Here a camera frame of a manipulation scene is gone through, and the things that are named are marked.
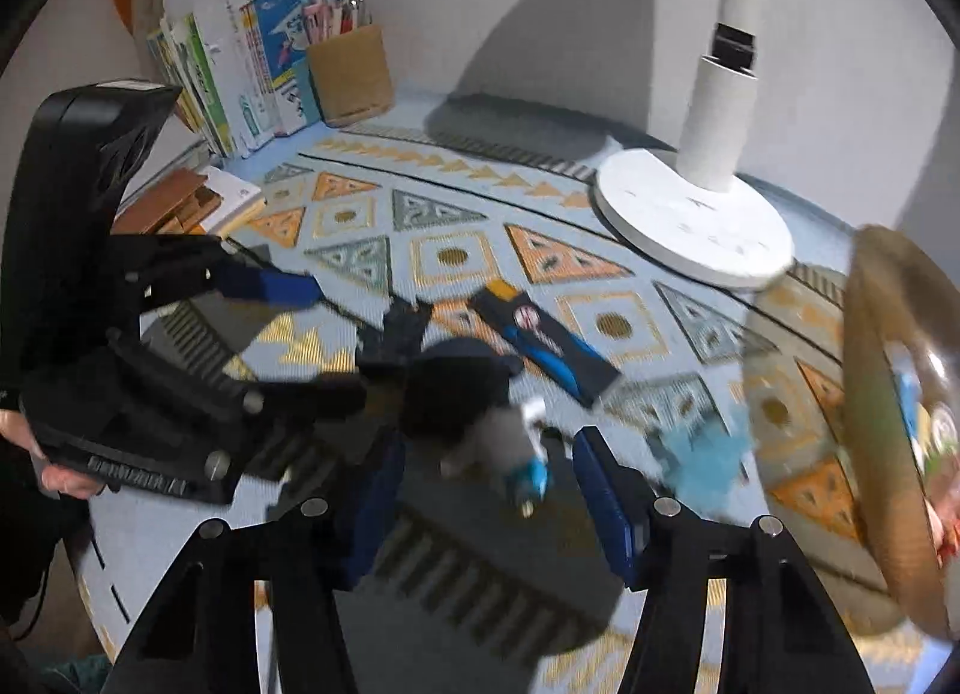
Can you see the orange wooden block box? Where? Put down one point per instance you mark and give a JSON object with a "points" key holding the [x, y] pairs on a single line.
{"points": [[208, 202]]}

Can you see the black blue pen case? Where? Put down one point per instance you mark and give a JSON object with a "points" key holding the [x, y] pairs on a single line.
{"points": [[579, 370]]}

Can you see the row of books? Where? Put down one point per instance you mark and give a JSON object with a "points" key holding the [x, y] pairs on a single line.
{"points": [[246, 62]]}

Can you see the pens in holder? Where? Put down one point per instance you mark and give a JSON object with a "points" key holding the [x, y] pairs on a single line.
{"points": [[325, 19]]}

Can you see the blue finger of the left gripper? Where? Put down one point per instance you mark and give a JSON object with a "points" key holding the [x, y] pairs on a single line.
{"points": [[327, 398], [235, 280]]}

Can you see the person's left hand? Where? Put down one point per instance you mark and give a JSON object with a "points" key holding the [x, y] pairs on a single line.
{"points": [[56, 478]]}

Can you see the patterned blue woven mat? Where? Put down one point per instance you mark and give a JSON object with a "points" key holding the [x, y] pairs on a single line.
{"points": [[491, 578]]}

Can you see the amber ribbed glass bowl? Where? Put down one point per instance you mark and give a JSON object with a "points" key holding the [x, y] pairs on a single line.
{"points": [[900, 377]]}

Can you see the translucent blue dinosaur figure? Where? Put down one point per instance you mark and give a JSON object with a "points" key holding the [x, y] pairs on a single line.
{"points": [[700, 462]]}

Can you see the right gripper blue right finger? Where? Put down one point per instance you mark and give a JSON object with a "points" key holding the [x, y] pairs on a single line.
{"points": [[617, 499]]}

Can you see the cork pen holder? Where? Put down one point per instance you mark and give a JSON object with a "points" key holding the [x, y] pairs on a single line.
{"points": [[351, 77]]}

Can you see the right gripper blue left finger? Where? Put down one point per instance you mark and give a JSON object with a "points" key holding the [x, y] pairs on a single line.
{"points": [[373, 504]]}

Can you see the black dinosaur figure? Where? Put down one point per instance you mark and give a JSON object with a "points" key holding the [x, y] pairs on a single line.
{"points": [[384, 354]]}

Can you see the black helmet white figure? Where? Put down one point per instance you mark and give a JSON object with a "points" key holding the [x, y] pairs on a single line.
{"points": [[457, 400]]}

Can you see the white desk lamp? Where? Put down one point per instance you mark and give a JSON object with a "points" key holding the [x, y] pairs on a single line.
{"points": [[691, 212]]}

